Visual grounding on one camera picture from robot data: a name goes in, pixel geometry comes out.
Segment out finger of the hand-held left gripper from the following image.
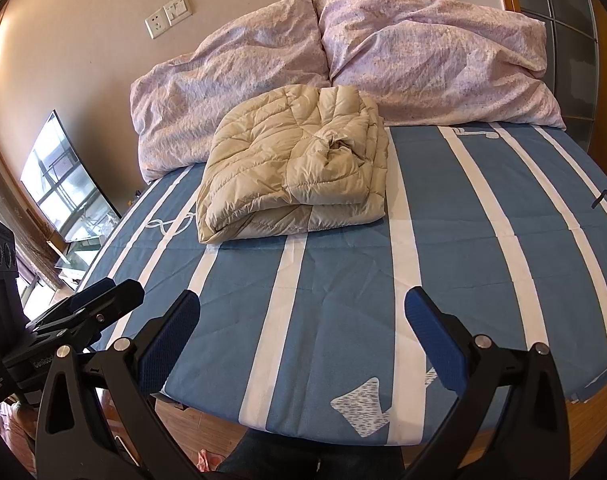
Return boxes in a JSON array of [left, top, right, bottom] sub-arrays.
[[58, 278, 117, 307], [28, 280, 145, 351]]

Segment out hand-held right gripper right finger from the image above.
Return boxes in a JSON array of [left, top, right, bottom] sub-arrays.
[[404, 286, 569, 480]]

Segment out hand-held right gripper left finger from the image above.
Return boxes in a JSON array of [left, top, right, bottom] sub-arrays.
[[34, 289, 200, 480]]

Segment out cream puffer jacket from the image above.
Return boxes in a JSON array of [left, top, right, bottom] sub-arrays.
[[196, 85, 390, 245]]

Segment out person's left forearm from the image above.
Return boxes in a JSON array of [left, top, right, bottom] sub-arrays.
[[0, 394, 42, 442]]

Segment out blue white striped bed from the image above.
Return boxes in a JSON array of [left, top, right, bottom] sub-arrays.
[[78, 122, 607, 461]]

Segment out brown curtain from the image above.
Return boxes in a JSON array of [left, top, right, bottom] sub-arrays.
[[0, 125, 62, 291]]

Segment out pink cloth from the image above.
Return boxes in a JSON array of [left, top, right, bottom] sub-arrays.
[[195, 448, 225, 474]]

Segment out person's legs in dark trousers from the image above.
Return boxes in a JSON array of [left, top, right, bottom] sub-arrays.
[[217, 430, 405, 480]]

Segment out pink floral pillow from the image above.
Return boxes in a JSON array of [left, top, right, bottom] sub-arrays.
[[130, 0, 333, 184], [314, 0, 567, 129]]

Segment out wooden framed window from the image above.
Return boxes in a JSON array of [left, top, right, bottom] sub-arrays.
[[493, 0, 607, 161]]

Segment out white wall power socket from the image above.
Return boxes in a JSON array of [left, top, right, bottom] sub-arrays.
[[144, 7, 170, 40]]

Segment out white wall light switch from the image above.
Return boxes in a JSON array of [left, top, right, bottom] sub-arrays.
[[164, 0, 192, 25]]

